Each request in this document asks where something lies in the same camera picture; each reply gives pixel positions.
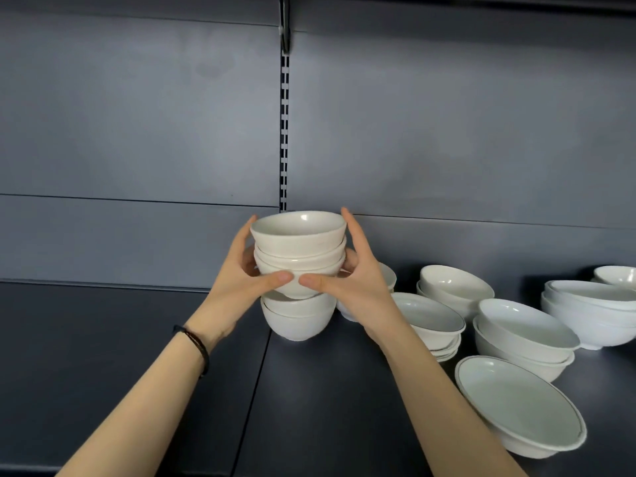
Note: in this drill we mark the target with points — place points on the person's left hand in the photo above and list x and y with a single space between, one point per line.
233 303

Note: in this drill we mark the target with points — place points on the cream ceramic bowl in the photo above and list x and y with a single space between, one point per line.
297 294
298 258
298 228

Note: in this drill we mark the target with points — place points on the narrow grey metal back panel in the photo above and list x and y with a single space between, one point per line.
99 243

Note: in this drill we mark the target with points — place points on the person's right forearm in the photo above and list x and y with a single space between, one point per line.
447 417

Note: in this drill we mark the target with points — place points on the white wide-rimmed ceramic bowl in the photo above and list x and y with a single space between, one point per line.
521 402

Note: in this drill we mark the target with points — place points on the large grey metal back panel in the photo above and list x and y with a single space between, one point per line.
124 104
447 119

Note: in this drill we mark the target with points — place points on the small white ceramic bowl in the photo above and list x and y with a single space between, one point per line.
447 307
526 322
454 283
526 367

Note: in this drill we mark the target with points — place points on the person's right hand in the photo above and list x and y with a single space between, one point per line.
362 298

